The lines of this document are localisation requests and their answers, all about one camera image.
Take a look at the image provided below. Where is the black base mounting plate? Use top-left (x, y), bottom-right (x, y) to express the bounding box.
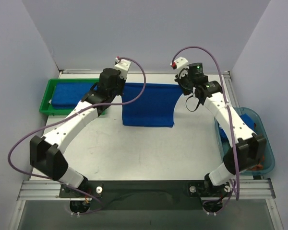
top-left (70, 192), bottom-right (229, 213)

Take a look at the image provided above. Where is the rust orange towel in bin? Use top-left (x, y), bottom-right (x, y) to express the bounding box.
top-left (249, 123), bottom-right (266, 171)

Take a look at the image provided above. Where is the teal transparent plastic bin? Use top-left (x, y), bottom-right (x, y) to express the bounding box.
top-left (215, 107), bottom-right (275, 176)

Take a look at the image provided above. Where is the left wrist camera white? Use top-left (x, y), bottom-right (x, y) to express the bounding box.
top-left (114, 57), bottom-right (131, 73)

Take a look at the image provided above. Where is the aluminium front frame rail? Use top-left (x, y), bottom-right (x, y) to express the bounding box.
top-left (17, 179), bottom-right (276, 201)

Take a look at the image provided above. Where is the green plastic tray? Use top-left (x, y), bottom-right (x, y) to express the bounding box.
top-left (39, 78), bottom-right (98, 115)

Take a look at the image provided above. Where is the aluminium right side rail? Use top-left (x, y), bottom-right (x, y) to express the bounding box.
top-left (223, 71), bottom-right (240, 108)

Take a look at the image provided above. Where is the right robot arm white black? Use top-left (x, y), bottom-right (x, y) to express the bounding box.
top-left (175, 64), bottom-right (267, 188)

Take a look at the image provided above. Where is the aluminium back rail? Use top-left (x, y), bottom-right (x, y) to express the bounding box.
top-left (60, 69), bottom-right (231, 75)

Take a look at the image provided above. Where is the crumpled blue towel in bin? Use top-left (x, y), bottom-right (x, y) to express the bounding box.
top-left (216, 111), bottom-right (255, 146)

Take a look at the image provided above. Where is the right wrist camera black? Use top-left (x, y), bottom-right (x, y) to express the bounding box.
top-left (170, 56), bottom-right (207, 80)

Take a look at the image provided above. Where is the folded blue towel stack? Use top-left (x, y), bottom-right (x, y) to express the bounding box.
top-left (51, 82), bottom-right (94, 109)

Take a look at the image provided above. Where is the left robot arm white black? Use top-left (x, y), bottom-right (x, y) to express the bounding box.
top-left (30, 67), bottom-right (128, 189)

